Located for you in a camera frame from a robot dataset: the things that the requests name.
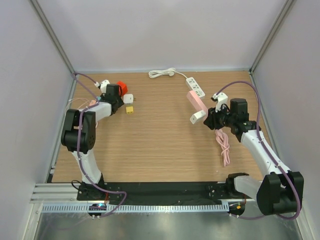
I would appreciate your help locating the yellow small plug adapter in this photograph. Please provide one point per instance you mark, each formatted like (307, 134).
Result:
(129, 109)

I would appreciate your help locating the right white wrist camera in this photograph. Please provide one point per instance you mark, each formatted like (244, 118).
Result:
(221, 100)

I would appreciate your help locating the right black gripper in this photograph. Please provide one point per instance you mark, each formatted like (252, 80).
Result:
(211, 120)

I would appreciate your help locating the white 80W charger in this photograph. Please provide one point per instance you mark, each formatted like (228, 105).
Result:
(198, 117)

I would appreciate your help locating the aluminium frame rail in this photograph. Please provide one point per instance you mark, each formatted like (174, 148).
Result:
(53, 193)

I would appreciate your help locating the white square charger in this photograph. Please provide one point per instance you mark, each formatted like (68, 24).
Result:
(128, 99)

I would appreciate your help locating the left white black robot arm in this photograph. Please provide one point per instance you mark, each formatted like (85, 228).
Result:
(79, 133)

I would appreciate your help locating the white slotted cable duct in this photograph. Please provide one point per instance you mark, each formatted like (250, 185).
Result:
(100, 208)

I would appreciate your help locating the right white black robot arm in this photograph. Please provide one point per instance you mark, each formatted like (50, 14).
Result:
(281, 190)

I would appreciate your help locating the small pink plug adapter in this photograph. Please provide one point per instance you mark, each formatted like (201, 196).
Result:
(92, 102)

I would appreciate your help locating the white power strip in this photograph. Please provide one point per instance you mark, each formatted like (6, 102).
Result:
(194, 86)

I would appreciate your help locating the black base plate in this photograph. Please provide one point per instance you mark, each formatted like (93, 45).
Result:
(160, 193)

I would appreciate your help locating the pink power strip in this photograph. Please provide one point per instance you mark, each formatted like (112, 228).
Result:
(196, 102)

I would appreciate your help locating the red cube plug adapter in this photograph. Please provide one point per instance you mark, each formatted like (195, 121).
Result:
(123, 89)

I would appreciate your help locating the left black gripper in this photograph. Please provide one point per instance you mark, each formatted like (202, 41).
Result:
(120, 102)

